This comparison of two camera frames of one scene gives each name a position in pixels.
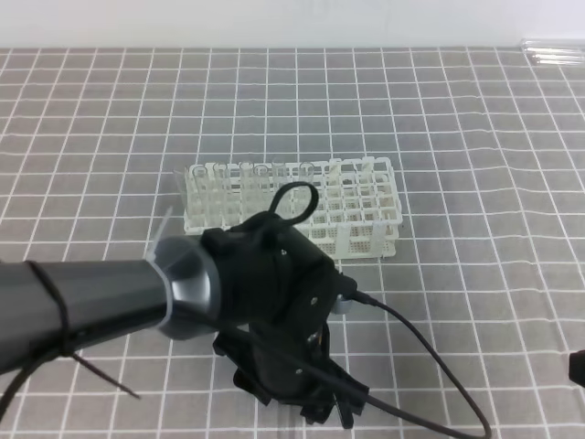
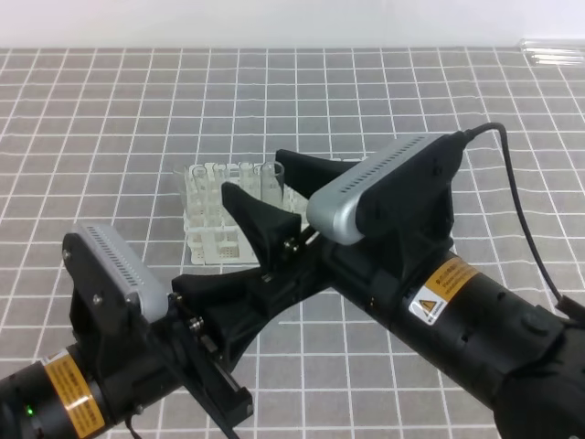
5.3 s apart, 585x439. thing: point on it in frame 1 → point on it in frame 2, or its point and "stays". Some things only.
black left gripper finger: x=350 y=401 → x=230 y=333
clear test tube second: x=199 y=177 stays
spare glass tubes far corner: x=554 y=53 stays
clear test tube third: x=219 y=187 stays
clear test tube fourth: x=247 y=191 stays
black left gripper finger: x=318 y=411 → x=208 y=296
